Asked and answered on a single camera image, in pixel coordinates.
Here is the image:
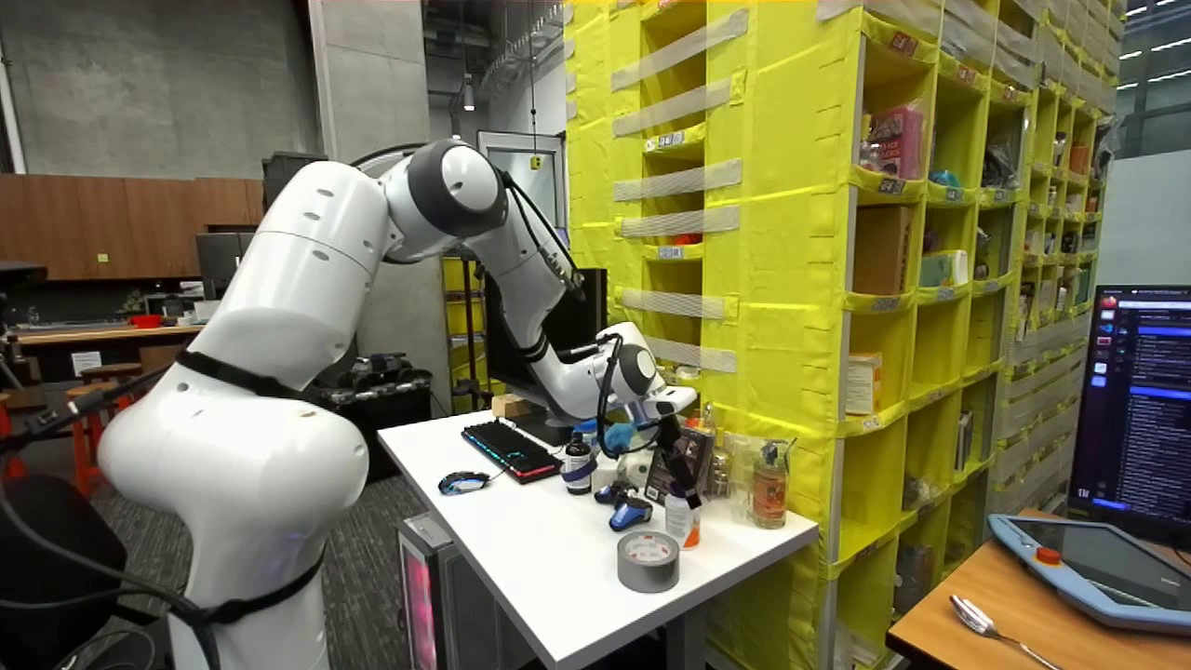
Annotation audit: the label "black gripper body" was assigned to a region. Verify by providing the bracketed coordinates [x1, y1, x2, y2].
[645, 398, 701, 472]

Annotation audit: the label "white pill container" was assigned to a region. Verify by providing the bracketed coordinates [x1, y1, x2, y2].
[660, 489, 702, 549]

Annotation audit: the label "black computer mouse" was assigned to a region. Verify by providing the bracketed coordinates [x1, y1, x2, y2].
[435, 466, 500, 499]

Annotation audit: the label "grey masking tape roll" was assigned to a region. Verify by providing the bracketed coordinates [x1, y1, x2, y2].
[614, 526, 686, 594]

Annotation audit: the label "blue black game controller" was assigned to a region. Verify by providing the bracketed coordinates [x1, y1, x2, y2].
[596, 484, 660, 537]

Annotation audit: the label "white printed box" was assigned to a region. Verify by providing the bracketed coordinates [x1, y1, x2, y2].
[591, 445, 654, 499]

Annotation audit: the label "glass jar orange contents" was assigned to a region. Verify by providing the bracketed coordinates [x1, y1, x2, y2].
[750, 440, 797, 532]

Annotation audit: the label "dark bottle white label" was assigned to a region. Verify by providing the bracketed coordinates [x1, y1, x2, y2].
[557, 432, 598, 499]

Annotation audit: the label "black computer monitor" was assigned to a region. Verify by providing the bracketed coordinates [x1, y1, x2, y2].
[483, 264, 614, 419]

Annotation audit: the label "black RGB keyboard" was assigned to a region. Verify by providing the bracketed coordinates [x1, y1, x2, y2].
[458, 418, 567, 489]

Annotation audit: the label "yellow fabric shelving pod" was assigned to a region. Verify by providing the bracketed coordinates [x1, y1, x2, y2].
[557, 0, 1129, 670]

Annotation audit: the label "pink panel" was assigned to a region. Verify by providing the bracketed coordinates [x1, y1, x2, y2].
[397, 532, 448, 670]

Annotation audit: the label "black equipment cart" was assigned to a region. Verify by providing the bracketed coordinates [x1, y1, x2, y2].
[323, 350, 439, 480]

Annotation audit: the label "white door panel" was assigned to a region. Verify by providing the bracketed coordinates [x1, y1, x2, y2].
[478, 128, 569, 271]

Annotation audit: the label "wooden desk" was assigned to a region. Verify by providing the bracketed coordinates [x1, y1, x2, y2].
[886, 539, 1191, 670]

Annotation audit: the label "teal product box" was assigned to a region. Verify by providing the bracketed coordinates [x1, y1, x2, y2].
[918, 244, 977, 289]

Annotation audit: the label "metal fork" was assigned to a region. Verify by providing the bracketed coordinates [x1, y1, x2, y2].
[944, 592, 1071, 670]

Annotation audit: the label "pink product box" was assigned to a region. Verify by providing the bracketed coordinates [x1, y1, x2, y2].
[860, 99, 930, 185]

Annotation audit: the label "blue grey teach pendant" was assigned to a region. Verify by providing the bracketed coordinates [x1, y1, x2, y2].
[985, 508, 1191, 639]

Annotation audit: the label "monitor showing code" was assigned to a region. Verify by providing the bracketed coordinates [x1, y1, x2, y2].
[1065, 283, 1191, 549]

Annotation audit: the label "dark picture frame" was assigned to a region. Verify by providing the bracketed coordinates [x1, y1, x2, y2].
[674, 419, 717, 501]

